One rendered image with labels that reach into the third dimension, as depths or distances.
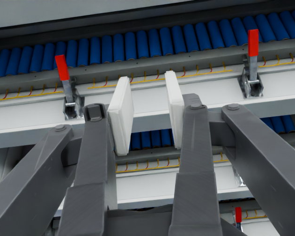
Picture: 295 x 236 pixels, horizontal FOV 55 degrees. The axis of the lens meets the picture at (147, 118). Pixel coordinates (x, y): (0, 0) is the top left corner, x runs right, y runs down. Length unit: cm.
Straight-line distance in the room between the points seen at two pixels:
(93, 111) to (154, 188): 41
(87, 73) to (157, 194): 25
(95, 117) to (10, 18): 27
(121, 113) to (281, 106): 34
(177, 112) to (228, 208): 56
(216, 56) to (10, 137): 34
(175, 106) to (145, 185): 41
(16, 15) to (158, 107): 22
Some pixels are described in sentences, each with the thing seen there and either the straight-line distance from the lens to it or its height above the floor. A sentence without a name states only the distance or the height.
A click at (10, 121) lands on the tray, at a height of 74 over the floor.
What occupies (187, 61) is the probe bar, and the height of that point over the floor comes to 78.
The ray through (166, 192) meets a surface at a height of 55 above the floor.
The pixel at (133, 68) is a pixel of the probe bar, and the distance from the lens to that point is 45.
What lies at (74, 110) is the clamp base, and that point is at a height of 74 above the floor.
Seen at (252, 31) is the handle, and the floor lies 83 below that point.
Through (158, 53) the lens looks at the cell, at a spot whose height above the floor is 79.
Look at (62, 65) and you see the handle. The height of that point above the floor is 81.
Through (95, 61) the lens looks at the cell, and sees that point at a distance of 48.
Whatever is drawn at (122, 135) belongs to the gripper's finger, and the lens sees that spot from 16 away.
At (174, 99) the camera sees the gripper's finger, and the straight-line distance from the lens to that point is 16.
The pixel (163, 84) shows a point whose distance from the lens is 44.
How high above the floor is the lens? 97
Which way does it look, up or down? 35 degrees down
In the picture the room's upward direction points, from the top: 9 degrees counter-clockwise
